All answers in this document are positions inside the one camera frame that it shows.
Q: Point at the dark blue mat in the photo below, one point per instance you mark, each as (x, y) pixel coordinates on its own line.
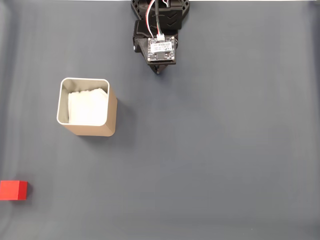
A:
(200, 150)

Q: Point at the camera circuit board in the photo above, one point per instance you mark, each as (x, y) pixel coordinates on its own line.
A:
(161, 48)

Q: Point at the beige square box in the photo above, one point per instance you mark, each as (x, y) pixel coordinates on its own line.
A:
(100, 130)

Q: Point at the white crumpled tissue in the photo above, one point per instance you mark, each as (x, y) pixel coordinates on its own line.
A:
(87, 107)

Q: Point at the red cube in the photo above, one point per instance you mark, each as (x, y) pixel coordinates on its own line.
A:
(11, 190)

